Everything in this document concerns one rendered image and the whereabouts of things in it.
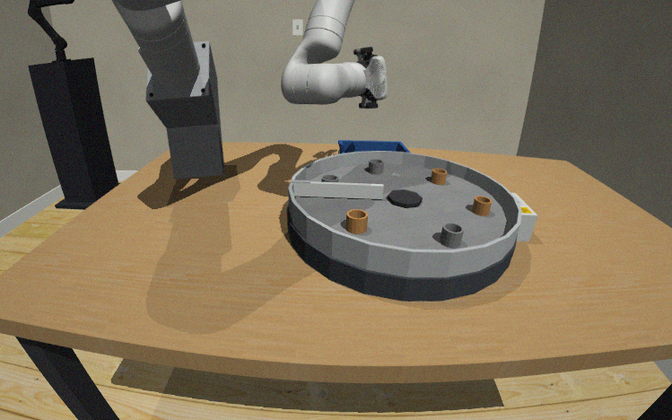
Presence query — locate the blue crate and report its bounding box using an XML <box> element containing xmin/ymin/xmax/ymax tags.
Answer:
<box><xmin>338</xmin><ymin>140</ymin><xmax>410</xmax><ymax>154</ymax></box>

